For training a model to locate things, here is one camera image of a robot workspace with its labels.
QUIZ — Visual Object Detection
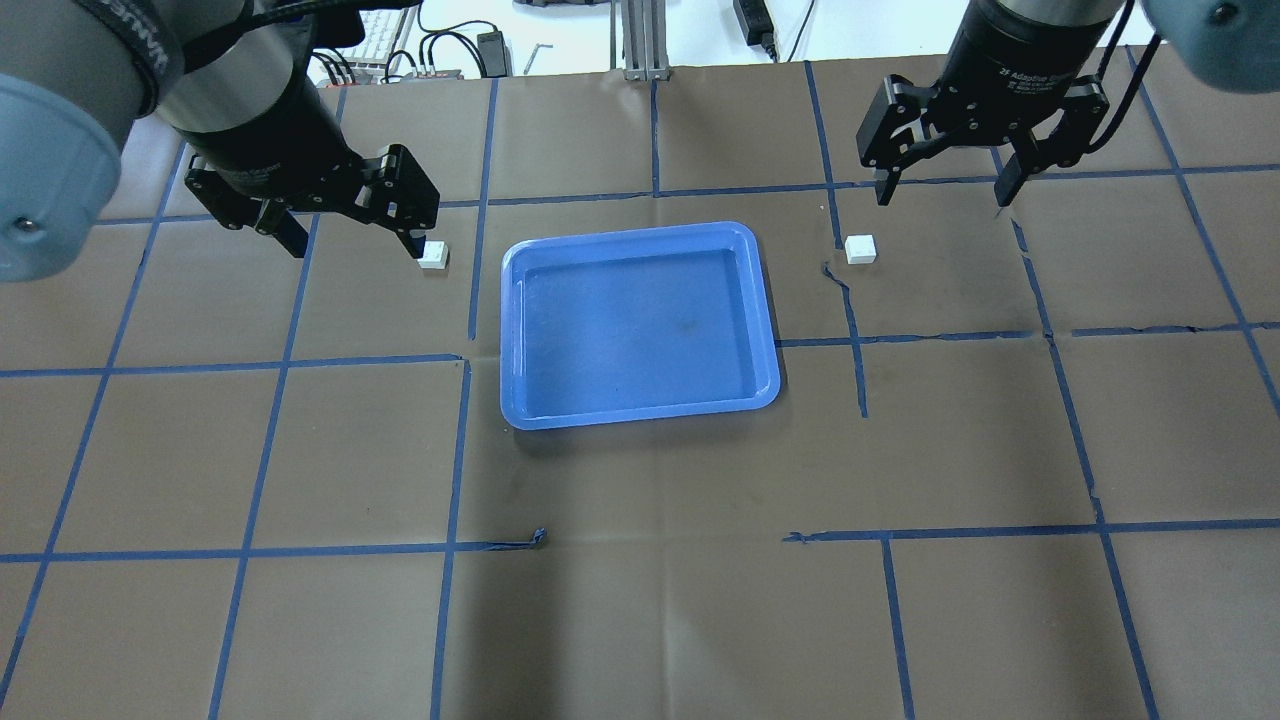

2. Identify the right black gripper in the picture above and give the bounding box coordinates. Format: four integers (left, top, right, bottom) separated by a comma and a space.
858, 1, 1114, 209

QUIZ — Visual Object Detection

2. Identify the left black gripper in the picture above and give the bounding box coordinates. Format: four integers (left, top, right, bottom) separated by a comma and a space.
184, 40, 440, 261

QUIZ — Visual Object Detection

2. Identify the white block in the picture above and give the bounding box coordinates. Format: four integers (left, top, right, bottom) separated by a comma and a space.
844, 234, 878, 265
417, 240, 451, 272

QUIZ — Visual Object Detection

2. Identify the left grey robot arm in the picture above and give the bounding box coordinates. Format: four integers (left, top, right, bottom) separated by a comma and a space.
1, 1, 445, 283

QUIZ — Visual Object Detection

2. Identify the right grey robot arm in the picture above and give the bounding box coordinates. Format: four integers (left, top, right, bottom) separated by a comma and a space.
856, 1, 1279, 208

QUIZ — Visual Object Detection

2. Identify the blue plastic tray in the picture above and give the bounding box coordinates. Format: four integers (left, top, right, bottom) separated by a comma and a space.
499, 222, 782, 430

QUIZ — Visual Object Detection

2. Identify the white keyboard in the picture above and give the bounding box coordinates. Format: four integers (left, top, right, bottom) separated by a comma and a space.
337, 8, 417, 72

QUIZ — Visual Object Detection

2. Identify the black power adapter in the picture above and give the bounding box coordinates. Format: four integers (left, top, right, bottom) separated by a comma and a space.
476, 29, 511, 78

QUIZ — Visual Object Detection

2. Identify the black power brick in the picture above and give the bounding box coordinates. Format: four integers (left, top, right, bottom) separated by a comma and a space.
731, 0, 778, 61

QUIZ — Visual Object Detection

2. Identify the silver hex key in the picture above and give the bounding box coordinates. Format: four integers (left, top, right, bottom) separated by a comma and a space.
521, 42, 556, 76

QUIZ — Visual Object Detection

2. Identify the brown paper table mat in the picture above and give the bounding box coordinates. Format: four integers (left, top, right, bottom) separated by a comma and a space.
3, 54, 1277, 719

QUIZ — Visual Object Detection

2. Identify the aluminium frame post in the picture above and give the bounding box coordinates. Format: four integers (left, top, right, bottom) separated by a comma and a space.
614, 1, 671, 82

